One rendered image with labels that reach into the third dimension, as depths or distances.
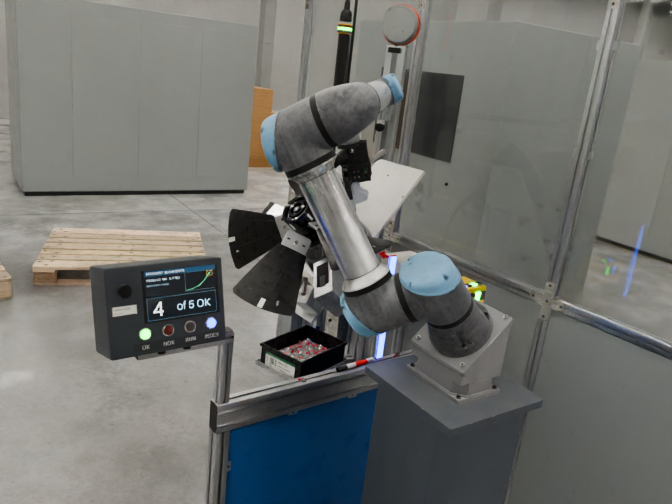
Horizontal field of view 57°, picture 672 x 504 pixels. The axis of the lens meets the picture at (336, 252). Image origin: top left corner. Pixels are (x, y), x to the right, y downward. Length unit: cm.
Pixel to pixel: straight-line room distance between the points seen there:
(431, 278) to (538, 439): 130
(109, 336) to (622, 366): 159
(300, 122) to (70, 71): 611
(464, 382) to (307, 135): 64
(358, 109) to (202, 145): 651
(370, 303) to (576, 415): 120
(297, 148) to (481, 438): 75
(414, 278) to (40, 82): 624
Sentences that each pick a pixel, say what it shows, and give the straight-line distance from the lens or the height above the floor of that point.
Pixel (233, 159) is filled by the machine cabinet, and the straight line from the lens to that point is 790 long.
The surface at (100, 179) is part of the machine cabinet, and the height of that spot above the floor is 19.
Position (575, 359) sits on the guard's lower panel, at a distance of 231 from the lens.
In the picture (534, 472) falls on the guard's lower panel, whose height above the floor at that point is 33.
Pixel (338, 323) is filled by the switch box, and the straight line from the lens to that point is 249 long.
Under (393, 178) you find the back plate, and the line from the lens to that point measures 235.
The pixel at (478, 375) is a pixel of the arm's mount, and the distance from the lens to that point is 146.
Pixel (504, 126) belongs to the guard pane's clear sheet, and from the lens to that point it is 243.
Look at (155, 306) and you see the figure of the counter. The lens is 136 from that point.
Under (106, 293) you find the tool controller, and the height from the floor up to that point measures 121.
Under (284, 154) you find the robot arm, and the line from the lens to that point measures 128.
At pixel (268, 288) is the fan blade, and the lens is 201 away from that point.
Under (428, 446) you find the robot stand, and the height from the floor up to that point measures 92.
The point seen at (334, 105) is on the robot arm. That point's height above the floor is 162.
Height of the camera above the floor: 169
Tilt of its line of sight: 17 degrees down
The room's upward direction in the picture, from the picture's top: 7 degrees clockwise
